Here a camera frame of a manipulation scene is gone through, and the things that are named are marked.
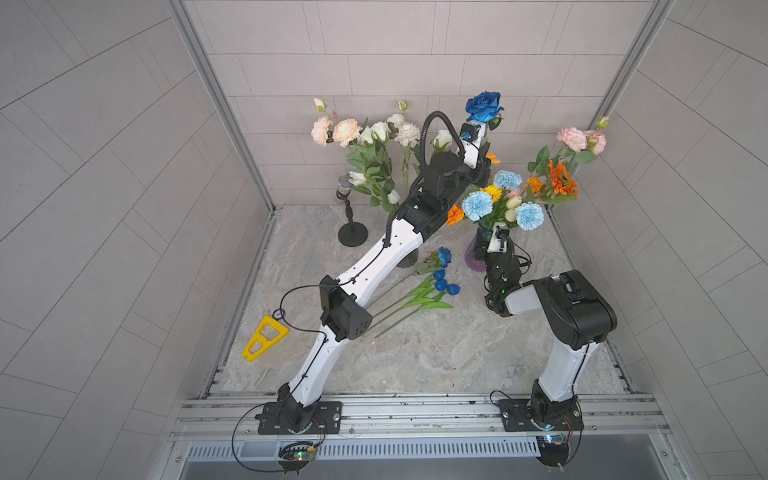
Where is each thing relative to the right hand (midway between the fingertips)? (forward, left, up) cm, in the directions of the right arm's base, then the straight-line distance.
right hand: (487, 225), depth 92 cm
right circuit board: (-56, -5, -17) cm, 58 cm away
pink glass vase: (-4, +25, -10) cm, 27 cm away
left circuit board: (-53, +54, -12) cm, 77 cm away
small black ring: (-18, +64, -12) cm, 68 cm away
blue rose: (-4, +17, -11) cm, 20 cm away
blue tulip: (-9, +16, -13) cm, 22 cm away
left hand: (-2, +6, +32) cm, 32 cm away
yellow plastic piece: (-28, +66, -11) cm, 73 cm away
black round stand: (+8, +44, -9) cm, 46 cm away
